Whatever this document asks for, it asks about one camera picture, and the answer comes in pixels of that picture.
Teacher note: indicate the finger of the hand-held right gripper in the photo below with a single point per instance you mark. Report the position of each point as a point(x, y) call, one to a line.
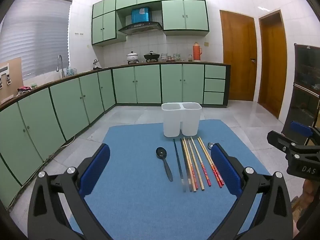
point(301, 128)
point(277, 137)

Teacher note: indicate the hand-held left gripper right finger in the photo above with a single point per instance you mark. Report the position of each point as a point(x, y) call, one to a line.
point(225, 170)

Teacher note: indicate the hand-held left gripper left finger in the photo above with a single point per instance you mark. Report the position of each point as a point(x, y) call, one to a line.
point(96, 170)

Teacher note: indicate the metal spoon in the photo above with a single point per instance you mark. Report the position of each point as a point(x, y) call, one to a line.
point(210, 145)

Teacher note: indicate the dark brown chopstick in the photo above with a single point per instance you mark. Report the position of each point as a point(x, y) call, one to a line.
point(191, 180)

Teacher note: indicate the black chopstick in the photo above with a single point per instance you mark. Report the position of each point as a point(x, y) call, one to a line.
point(184, 158)

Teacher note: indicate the dark blue chopstick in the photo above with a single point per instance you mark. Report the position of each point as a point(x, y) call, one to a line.
point(179, 165)

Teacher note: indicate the black plastic spoon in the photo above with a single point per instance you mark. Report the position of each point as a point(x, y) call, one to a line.
point(161, 152)

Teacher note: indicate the white two-compartment utensil holder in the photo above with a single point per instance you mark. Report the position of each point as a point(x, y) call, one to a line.
point(172, 122)

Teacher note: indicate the person's right hand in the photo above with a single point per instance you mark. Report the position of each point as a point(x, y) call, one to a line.
point(312, 192)

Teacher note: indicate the black glass-front cabinet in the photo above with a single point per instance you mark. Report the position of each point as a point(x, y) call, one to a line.
point(305, 85)

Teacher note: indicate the blue table mat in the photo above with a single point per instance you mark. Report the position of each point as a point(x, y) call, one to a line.
point(137, 192)

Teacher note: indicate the plain wooden door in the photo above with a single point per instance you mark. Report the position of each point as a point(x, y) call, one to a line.
point(272, 62)

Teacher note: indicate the green base cabinets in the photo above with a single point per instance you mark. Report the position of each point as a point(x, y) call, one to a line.
point(147, 85)

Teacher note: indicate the bottles by sink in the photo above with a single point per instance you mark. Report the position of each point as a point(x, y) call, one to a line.
point(70, 70)

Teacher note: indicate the small metal kettle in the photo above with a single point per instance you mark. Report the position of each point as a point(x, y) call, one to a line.
point(96, 65)

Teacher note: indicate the red cloth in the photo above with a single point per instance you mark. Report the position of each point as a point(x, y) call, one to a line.
point(23, 88)

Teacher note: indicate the metal sink faucet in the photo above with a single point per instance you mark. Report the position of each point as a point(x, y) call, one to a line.
point(60, 62)

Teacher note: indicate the orange thermos flask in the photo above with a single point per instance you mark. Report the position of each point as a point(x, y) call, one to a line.
point(197, 52)

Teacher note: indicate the white cooking pot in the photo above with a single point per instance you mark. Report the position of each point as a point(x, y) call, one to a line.
point(132, 57)

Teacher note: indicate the glass jars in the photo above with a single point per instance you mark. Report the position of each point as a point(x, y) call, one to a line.
point(176, 57)

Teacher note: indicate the black wok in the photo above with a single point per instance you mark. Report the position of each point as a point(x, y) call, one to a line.
point(151, 56)

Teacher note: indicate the grey window blind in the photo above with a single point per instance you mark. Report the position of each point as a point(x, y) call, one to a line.
point(37, 35)

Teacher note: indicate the black range hood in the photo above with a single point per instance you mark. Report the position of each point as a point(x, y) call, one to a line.
point(140, 28)

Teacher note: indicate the blue hood chimney cover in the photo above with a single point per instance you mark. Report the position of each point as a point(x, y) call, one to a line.
point(141, 15)

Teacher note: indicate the green wall cabinets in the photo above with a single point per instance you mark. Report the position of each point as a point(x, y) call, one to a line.
point(185, 15)

